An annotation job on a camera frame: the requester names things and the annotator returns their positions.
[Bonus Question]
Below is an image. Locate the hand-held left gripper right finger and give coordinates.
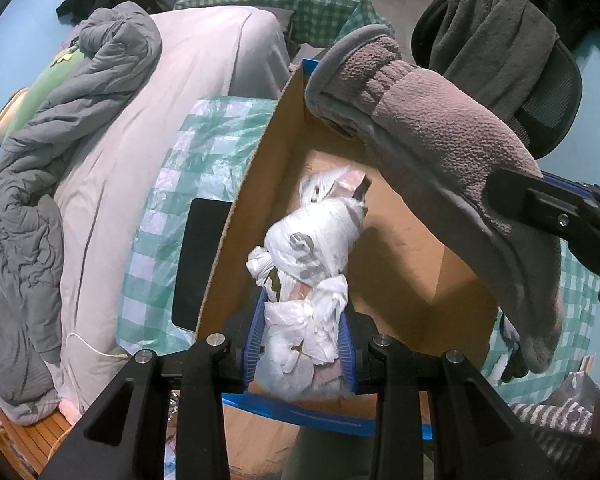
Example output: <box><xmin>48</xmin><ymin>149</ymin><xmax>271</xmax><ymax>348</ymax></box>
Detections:
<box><xmin>336</xmin><ymin>309</ymin><xmax>561</xmax><ymax>480</ymax></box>

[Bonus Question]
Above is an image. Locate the white plastic bag bundle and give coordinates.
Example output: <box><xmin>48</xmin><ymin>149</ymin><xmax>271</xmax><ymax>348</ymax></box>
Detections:
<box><xmin>247</xmin><ymin>167</ymin><xmax>371</xmax><ymax>403</ymax></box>

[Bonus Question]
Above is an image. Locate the grey-brown fleece sock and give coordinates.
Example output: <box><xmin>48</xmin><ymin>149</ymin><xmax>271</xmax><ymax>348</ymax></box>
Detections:
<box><xmin>305</xmin><ymin>25</ymin><xmax>563</xmax><ymax>373</ymax></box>

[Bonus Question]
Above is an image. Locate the blue-sided cardboard box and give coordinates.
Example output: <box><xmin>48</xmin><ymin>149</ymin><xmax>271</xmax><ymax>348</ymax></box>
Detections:
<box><xmin>194</xmin><ymin>57</ymin><xmax>501</xmax><ymax>438</ymax></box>

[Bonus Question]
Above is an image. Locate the black mesh office chair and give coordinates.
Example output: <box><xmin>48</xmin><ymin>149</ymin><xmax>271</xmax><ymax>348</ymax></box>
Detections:
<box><xmin>412</xmin><ymin>0</ymin><xmax>583</xmax><ymax>161</ymax></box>

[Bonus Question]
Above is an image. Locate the wooden slatted bed frame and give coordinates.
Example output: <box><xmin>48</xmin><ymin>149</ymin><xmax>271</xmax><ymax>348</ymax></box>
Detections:
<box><xmin>0</xmin><ymin>375</ymin><xmax>78</xmax><ymax>480</ymax></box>

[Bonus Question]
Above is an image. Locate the green checked tablecloth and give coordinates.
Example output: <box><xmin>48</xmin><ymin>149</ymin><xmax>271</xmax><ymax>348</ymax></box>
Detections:
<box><xmin>117</xmin><ymin>95</ymin><xmax>600</xmax><ymax>388</ymax></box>

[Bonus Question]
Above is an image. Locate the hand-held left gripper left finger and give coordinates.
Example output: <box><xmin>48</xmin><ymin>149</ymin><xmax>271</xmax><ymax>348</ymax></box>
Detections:
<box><xmin>40</xmin><ymin>291</ymin><xmax>269</xmax><ymax>480</ymax></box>

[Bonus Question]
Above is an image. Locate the dark grey fleece blanket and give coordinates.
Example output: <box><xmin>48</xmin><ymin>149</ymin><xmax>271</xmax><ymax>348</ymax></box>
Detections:
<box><xmin>427</xmin><ymin>0</ymin><xmax>561</xmax><ymax>123</ymax></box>

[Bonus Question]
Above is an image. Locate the white cable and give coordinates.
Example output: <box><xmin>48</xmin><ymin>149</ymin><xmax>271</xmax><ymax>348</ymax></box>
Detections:
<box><xmin>65</xmin><ymin>330</ymin><xmax>131</xmax><ymax>361</ymax></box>

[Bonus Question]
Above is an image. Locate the small-check green tablecloth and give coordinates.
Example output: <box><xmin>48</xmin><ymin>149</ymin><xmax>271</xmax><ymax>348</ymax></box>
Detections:
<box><xmin>172</xmin><ymin>0</ymin><xmax>396</xmax><ymax>61</ymax></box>

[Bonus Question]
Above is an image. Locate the bed with light grey sheet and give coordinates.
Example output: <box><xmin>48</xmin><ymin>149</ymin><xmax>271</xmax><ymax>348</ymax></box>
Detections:
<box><xmin>0</xmin><ymin>7</ymin><xmax>291</xmax><ymax>411</ymax></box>

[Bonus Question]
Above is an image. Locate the dark grey pillow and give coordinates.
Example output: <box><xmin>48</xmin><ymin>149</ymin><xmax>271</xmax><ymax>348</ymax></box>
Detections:
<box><xmin>260</xmin><ymin>7</ymin><xmax>297</xmax><ymax>42</ymax></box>

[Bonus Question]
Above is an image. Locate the silver grey bag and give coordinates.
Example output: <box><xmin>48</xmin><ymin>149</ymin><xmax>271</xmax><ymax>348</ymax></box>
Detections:
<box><xmin>555</xmin><ymin>370</ymin><xmax>600</xmax><ymax>411</ymax></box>

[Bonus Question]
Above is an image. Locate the grey striped cloth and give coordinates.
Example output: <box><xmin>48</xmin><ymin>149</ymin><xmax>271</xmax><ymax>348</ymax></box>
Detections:
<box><xmin>510</xmin><ymin>400</ymin><xmax>596</xmax><ymax>461</ymax></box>

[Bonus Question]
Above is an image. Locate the grey quilted comforter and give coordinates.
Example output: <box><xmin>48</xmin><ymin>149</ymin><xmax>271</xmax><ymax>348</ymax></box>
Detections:
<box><xmin>0</xmin><ymin>2</ymin><xmax>163</xmax><ymax>421</ymax></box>

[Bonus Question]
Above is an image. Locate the black rectangular mat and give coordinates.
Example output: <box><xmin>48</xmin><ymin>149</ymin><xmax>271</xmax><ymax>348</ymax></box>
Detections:
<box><xmin>171</xmin><ymin>198</ymin><xmax>233</xmax><ymax>333</ymax></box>

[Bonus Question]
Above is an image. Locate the black sock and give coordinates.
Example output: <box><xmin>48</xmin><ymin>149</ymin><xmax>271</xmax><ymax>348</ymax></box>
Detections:
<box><xmin>500</xmin><ymin>345</ymin><xmax>531</xmax><ymax>386</ymax></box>

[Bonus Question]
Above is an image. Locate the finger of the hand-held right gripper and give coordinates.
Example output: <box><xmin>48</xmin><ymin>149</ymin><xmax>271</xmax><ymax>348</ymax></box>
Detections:
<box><xmin>542</xmin><ymin>172</ymin><xmax>600</xmax><ymax>210</ymax></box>
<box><xmin>485</xmin><ymin>167</ymin><xmax>600</xmax><ymax>281</ymax></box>

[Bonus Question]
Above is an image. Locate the green plush pillow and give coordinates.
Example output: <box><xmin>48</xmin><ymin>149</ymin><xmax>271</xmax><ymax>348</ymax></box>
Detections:
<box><xmin>0</xmin><ymin>45</ymin><xmax>88</xmax><ymax>146</ymax></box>

